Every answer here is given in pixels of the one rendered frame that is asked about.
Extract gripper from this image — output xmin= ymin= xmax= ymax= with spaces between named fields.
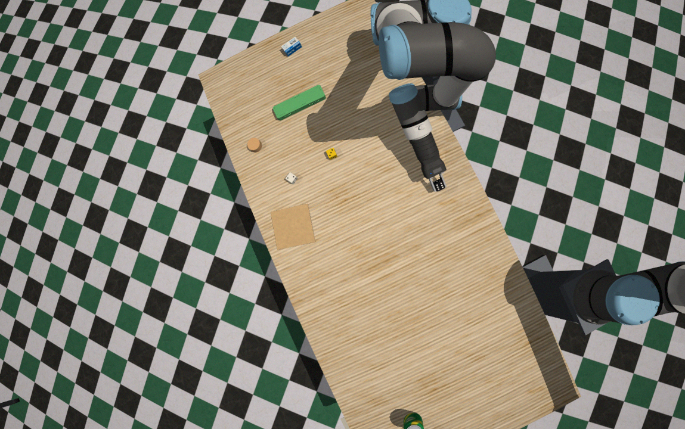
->
xmin=408 ymin=133 xmax=446 ymax=181

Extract tan mat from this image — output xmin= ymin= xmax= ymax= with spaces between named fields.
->
xmin=270 ymin=204 xmax=316 ymax=250

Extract wooden table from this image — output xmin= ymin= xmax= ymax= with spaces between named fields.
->
xmin=198 ymin=0 xmax=581 ymax=429

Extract green box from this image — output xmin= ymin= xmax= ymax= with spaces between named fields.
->
xmin=272 ymin=84 xmax=327 ymax=121

